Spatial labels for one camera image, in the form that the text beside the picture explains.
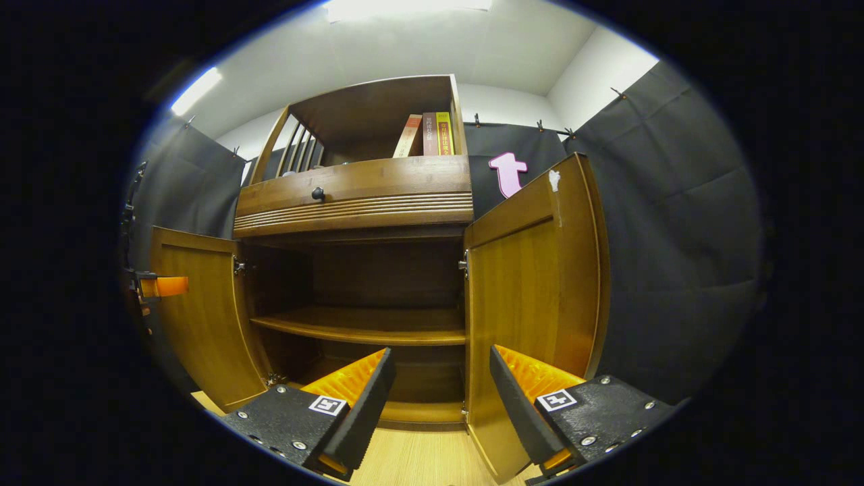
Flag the wooden cabinet door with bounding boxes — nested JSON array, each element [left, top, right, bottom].
[[463, 153, 612, 484], [150, 226, 272, 413]]

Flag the black backdrop cloth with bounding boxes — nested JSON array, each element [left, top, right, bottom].
[[125, 61, 763, 406]]

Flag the wooden inner shelf board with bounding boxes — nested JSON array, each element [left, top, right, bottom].
[[251, 307, 468, 347]]

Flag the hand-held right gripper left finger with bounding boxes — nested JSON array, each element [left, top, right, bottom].
[[221, 347, 397, 481]]

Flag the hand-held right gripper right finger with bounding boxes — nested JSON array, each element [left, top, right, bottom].
[[489, 344, 676, 479]]

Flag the ceiling light panel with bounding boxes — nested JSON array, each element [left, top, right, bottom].
[[170, 66, 223, 117]]

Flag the orange tan book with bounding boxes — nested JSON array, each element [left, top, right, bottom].
[[393, 113, 425, 159]]

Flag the yellow book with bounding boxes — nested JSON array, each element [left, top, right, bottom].
[[436, 111, 455, 156]]

